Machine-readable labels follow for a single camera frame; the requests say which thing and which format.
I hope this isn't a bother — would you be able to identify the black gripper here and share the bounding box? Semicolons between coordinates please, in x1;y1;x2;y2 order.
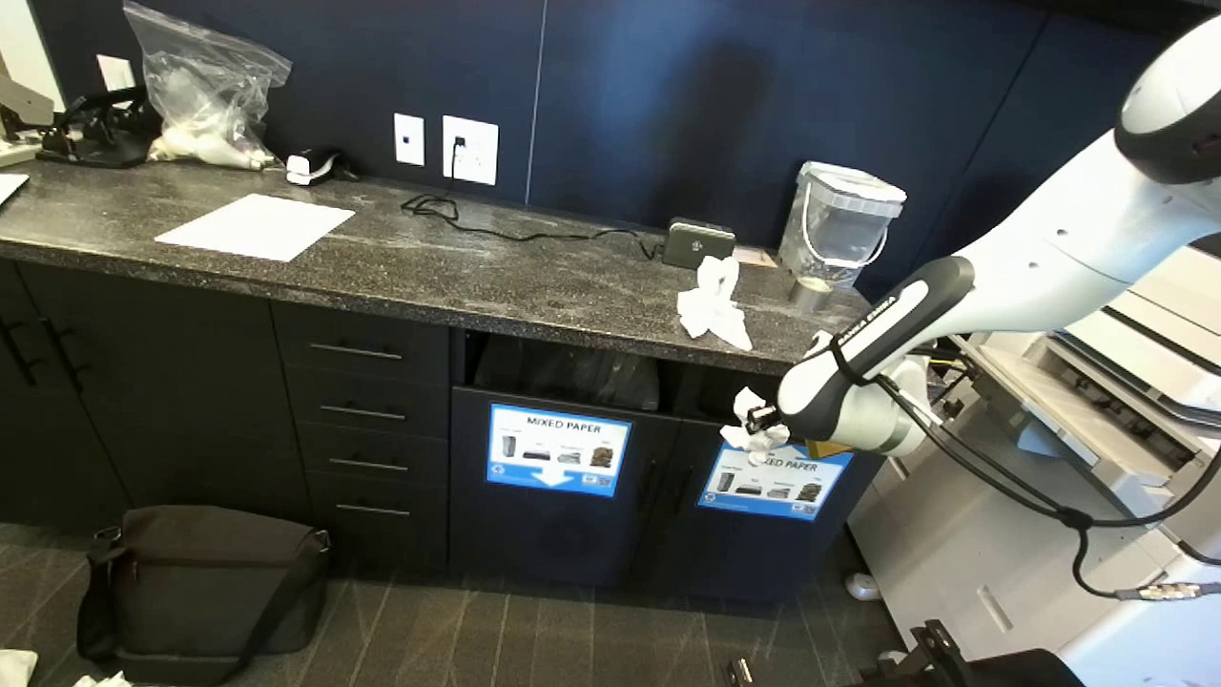
732;381;800;440

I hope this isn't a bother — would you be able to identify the wide white tissue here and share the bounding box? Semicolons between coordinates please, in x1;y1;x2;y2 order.
716;415;793;458

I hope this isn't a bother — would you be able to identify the tall twisted white tissue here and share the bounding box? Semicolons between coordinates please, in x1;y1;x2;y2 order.
671;250;756;356

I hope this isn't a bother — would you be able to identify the black shoulder bag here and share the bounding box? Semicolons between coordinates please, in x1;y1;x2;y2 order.
73;500;336;687

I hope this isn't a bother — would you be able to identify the small black box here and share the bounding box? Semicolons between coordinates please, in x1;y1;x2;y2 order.
661;219;739;275

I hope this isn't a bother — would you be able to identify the blue sign with down arrow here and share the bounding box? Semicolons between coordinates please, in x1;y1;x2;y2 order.
482;401;636;504

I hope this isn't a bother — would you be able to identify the grey white office printer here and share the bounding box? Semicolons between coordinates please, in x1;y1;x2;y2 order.
849;242;1221;687

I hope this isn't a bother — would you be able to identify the small white adapter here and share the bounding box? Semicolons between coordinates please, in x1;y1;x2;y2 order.
284;149;336;191

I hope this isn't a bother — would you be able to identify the dark cabinet with stone counter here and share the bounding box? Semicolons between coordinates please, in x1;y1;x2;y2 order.
0;156;903;607

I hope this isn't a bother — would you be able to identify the clear plastic bag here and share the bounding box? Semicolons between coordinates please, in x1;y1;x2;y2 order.
124;0;299;170

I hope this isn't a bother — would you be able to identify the black pouch on counter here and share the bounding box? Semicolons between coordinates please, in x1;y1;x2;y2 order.
35;85;163;170

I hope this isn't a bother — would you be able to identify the small white card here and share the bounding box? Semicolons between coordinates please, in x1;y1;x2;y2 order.
92;49;140;94

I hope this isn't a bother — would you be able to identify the white floor scrap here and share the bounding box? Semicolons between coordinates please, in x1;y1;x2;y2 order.
0;646;44;687

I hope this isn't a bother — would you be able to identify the clear plastic bucket with handle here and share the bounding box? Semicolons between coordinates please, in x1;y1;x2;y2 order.
775;156;912;296

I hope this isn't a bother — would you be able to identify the black cart frame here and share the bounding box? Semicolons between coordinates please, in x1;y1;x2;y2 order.
869;619;1085;687

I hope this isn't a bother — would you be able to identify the large white wall outlet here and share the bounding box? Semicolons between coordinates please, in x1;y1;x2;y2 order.
438;109;503;191

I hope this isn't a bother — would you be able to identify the black power cable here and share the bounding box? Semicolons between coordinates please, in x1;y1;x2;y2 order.
397;130;671;264

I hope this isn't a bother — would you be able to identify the silver drawer handle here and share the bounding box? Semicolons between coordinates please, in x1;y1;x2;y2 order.
326;454;412;476
334;500;418;523
317;401;412;426
304;338;409;365

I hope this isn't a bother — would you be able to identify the small white wall plate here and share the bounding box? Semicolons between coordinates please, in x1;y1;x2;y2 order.
390;105;432;170

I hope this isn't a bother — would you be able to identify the black cabinet door handle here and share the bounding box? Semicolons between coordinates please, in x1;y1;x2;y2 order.
0;318;44;393
44;318;92;393

